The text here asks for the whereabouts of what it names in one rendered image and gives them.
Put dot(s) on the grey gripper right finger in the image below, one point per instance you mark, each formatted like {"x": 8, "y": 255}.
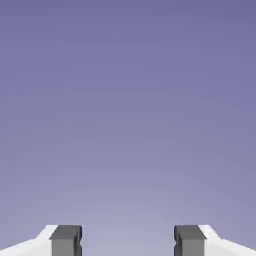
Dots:
{"x": 190, "y": 242}

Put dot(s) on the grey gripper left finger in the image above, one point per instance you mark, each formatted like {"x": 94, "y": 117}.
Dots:
{"x": 64, "y": 242}

